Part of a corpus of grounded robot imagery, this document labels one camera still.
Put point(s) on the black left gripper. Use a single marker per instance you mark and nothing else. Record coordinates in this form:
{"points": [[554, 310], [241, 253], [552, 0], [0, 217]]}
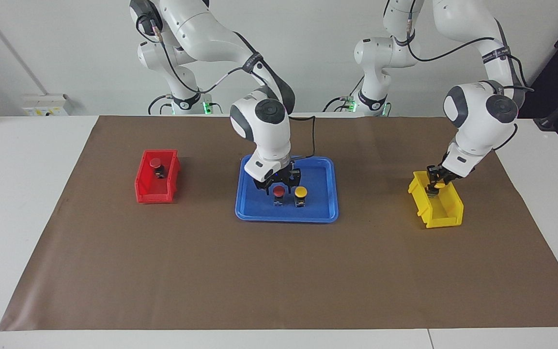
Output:
{"points": [[446, 175]]}

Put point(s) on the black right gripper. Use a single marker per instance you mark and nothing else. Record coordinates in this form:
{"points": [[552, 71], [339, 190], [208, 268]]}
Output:
{"points": [[279, 177]]}

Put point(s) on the yellow push button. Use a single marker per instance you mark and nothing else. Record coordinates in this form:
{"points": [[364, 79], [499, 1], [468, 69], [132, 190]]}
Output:
{"points": [[300, 192], [439, 185]]}

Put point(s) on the red push button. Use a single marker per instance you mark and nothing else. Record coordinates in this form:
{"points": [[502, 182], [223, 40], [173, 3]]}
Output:
{"points": [[279, 190], [155, 162]]}

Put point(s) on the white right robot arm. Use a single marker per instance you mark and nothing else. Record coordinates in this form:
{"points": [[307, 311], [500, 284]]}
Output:
{"points": [[264, 135]]}

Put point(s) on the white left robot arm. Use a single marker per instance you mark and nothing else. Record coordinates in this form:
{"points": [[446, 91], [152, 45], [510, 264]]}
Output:
{"points": [[477, 116]]}

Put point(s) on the yellow plastic bin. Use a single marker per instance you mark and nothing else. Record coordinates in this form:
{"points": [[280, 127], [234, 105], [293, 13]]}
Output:
{"points": [[446, 208]]}

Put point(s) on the blue plastic tray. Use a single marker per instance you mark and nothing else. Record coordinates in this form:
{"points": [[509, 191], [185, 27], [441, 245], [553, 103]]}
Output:
{"points": [[317, 208]]}

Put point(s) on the brown paper table mat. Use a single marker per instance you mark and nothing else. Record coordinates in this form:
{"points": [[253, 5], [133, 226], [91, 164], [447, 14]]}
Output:
{"points": [[279, 271]]}

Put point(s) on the red plastic bin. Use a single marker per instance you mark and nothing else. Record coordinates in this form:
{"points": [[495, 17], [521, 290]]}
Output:
{"points": [[155, 191]]}

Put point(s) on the white wall power outlet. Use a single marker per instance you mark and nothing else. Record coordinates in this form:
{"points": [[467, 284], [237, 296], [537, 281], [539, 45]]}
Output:
{"points": [[41, 104]]}

